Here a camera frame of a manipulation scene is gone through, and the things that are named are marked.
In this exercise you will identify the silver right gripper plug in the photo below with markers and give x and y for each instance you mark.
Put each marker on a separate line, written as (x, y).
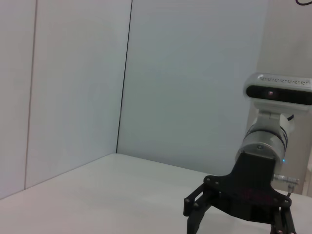
(285, 178)

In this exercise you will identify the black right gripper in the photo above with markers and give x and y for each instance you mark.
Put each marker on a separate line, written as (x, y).
(248, 192)

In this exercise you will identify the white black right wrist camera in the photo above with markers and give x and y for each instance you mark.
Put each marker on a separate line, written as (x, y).
(275, 93)

